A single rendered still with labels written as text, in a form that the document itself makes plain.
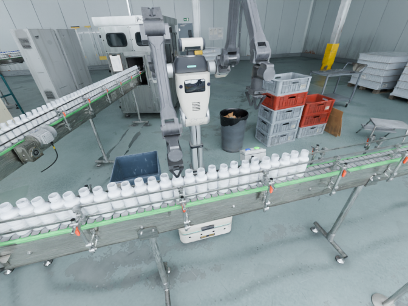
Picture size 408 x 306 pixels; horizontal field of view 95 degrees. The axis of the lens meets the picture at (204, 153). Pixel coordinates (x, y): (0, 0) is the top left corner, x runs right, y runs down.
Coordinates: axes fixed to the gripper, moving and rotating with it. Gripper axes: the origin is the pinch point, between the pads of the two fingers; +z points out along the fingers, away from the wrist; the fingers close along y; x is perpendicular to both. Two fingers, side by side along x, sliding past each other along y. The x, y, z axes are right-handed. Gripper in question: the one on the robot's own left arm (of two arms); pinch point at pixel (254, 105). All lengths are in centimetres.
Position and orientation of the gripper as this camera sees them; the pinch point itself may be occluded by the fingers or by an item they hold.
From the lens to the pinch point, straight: 104.9
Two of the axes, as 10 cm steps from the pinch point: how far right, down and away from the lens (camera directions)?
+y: -2.4, -5.3, 8.1
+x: -9.7, 1.5, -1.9
